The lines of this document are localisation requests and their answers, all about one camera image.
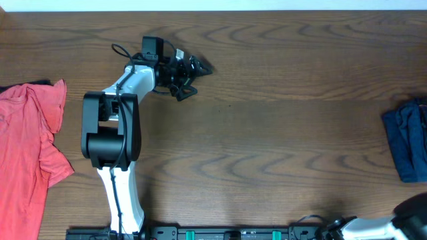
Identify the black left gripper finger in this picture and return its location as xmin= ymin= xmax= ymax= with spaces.
xmin=175 ymin=85 xmax=197 ymax=101
xmin=189 ymin=55 xmax=213 ymax=77

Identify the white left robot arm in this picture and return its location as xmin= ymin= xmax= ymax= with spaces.
xmin=80 ymin=53 xmax=212 ymax=239

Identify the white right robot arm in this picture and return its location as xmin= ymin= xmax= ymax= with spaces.
xmin=321 ymin=193 xmax=426 ymax=240

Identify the red shirt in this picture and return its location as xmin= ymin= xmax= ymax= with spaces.
xmin=1 ymin=80 xmax=74 ymax=239

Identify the dark blue folded cloth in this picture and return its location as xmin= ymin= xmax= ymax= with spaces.
xmin=382 ymin=97 xmax=426 ymax=183

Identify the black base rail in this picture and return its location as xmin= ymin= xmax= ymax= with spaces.
xmin=65 ymin=226 xmax=326 ymax=240

